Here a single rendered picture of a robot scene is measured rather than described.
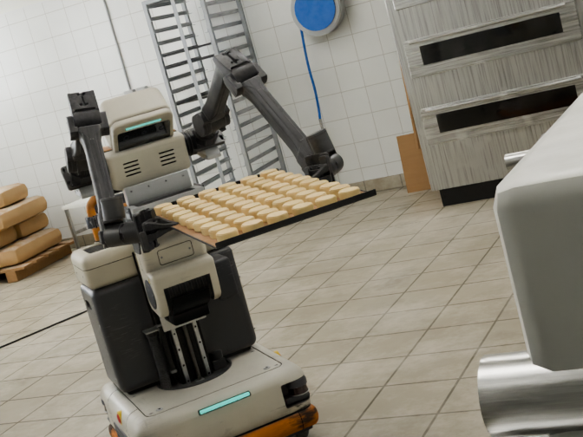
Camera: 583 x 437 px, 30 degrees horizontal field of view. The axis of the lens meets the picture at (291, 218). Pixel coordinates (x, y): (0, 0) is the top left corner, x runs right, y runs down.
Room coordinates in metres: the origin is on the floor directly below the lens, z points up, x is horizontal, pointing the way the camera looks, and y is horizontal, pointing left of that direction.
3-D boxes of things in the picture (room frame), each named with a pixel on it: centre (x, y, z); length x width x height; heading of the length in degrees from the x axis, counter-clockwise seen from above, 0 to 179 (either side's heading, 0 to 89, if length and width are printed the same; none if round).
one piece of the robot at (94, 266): (3.84, 0.52, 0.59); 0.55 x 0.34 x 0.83; 110
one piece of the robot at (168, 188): (3.47, 0.39, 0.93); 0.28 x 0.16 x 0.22; 110
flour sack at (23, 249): (8.89, 2.25, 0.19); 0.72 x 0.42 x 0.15; 158
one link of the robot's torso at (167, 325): (3.61, 0.37, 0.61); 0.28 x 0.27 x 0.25; 110
